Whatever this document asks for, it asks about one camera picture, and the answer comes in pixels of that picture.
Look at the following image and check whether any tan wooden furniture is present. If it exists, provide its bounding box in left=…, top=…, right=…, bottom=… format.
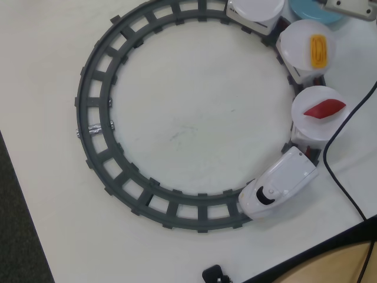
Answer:
left=262, top=239, right=377, bottom=283

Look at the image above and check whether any red tuna sushi piece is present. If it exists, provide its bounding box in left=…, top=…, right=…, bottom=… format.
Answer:
left=303, top=99, right=346, bottom=120

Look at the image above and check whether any grey circular toy rail track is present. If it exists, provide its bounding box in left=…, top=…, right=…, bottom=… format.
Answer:
left=73, top=0, right=328, bottom=233

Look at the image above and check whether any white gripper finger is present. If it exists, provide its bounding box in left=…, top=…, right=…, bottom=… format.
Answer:
left=319, top=0, right=377, bottom=22

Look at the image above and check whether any thin black cable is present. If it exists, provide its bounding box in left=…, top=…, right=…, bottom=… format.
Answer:
left=361, top=240, right=376, bottom=283

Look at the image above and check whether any yellow egg sushi piece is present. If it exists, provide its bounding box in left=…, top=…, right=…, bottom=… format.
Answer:
left=310, top=34, right=329, bottom=68

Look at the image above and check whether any thick black cable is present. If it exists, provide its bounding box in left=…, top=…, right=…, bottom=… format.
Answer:
left=322, top=79, right=377, bottom=222

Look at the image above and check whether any black plug adapter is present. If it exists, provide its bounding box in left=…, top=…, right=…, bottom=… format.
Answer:
left=202, top=264, right=234, bottom=283

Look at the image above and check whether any round blue dish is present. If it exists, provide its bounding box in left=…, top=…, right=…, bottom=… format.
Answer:
left=287, top=0, right=344, bottom=25

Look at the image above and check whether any white Shinkansen toy locomotive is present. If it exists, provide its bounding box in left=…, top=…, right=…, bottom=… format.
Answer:
left=238, top=146, right=320, bottom=221

